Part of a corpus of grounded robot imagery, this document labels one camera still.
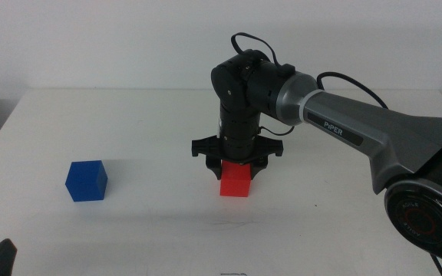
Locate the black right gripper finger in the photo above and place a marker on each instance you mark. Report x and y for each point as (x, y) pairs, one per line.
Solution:
(214, 165)
(258, 165)

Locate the red cube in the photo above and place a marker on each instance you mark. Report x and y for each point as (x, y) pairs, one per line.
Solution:
(235, 186)

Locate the blue cube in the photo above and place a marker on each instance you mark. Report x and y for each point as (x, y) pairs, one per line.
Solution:
(86, 182)

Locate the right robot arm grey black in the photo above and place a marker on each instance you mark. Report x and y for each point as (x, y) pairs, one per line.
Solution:
(359, 122)

